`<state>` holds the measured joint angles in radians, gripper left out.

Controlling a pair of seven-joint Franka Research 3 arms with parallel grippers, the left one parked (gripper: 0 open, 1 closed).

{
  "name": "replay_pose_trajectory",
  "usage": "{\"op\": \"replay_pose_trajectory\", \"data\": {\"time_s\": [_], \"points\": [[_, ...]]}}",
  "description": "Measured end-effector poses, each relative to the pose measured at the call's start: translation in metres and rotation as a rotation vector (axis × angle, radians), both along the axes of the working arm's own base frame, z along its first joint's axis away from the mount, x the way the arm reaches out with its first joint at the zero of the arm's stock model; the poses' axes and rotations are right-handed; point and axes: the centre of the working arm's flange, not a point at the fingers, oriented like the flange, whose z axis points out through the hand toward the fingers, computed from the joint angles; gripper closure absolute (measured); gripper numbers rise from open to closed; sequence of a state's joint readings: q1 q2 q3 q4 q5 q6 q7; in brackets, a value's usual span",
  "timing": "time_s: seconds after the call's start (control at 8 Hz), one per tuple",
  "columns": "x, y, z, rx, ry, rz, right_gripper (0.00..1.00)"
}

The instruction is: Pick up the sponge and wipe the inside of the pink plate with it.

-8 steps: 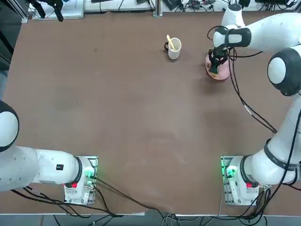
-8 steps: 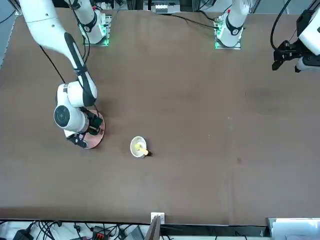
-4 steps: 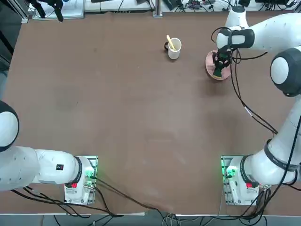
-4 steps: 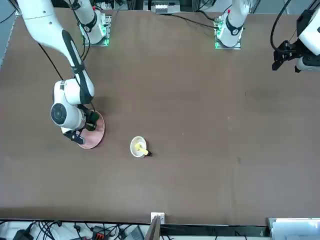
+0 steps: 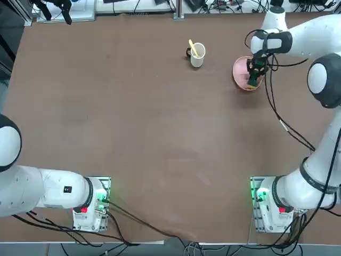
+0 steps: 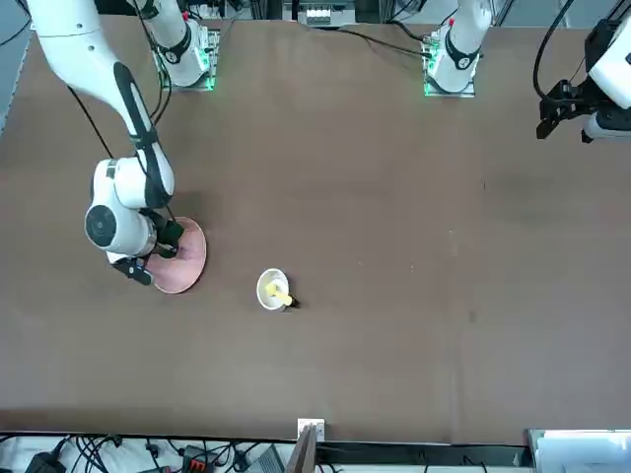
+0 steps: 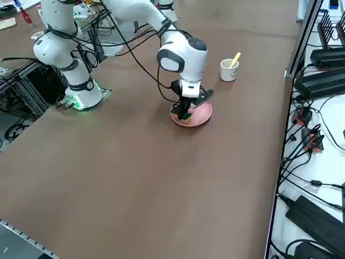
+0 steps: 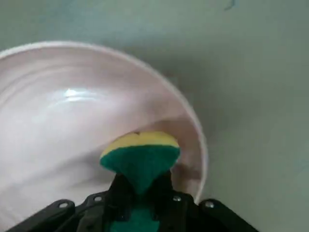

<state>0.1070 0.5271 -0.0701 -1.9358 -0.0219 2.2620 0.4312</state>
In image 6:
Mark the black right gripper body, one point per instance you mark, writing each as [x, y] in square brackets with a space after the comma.
[170, 231]

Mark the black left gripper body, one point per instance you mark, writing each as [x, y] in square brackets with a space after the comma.
[567, 101]

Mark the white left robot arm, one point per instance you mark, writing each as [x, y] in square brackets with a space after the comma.
[461, 49]

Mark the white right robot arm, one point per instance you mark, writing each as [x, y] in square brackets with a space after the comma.
[64, 44]

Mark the pink plate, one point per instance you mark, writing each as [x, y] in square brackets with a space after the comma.
[182, 276]

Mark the white label plate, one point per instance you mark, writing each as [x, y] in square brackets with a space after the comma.
[320, 428]

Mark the white smiley mug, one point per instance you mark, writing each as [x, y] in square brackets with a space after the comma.
[268, 304]

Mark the yellow spoon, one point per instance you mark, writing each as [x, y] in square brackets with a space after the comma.
[283, 296]

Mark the orange and black connector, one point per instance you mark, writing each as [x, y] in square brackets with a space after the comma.
[194, 465]

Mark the long black ribbed box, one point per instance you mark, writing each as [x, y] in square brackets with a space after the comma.
[266, 460]

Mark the black power adapter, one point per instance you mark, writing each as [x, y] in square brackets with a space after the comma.
[44, 463]

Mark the aluminium camera post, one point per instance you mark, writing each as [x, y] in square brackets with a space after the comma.
[303, 453]

